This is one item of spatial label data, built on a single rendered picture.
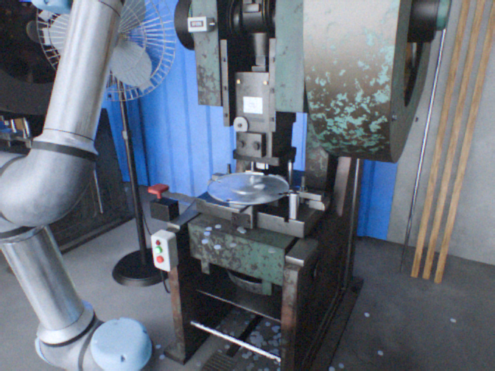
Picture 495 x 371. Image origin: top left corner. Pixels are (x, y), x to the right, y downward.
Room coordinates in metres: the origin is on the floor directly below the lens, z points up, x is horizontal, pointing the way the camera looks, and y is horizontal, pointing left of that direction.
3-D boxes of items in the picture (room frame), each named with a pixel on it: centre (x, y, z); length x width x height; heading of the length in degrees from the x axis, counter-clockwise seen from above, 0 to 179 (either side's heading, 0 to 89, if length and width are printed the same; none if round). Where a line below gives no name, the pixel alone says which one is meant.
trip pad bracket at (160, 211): (1.23, 0.32, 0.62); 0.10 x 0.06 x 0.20; 60
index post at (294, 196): (1.08, -0.16, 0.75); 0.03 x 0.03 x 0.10; 60
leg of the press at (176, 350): (1.53, 0.10, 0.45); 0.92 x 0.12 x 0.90; 150
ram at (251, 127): (1.24, -0.04, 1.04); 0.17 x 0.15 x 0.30; 150
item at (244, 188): (1.17, 0.00, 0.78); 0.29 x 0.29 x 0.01
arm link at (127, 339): (0.59, 0.28, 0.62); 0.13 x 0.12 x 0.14; 68
